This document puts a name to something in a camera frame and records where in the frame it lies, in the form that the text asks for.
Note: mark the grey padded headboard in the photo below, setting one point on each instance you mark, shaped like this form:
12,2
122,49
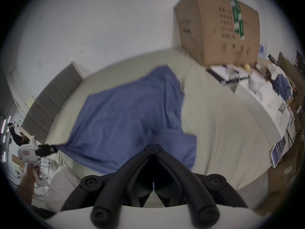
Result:
47,106

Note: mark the low brown cardboard carton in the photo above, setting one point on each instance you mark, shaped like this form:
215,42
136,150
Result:
282,173

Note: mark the blue shirt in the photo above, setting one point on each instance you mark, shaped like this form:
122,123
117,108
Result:
128,118

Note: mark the person's left hand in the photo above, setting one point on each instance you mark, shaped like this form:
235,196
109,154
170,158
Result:
31,173

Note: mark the person's left forearm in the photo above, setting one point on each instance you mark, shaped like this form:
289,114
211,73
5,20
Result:
25,193

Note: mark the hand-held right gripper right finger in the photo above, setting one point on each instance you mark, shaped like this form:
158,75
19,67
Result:
190,187

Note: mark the large brown cardboard carton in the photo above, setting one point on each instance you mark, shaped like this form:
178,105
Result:
214,30

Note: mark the white table with clutter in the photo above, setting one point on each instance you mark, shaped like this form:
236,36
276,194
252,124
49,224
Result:
264,104

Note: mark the white pillow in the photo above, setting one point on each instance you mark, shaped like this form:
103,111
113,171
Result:
60,187

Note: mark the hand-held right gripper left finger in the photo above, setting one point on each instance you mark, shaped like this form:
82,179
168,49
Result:
112,187

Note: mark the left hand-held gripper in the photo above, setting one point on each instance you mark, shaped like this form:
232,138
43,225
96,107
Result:
26,153

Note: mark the smartphone with lit screen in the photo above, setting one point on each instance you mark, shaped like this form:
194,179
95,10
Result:
277,151

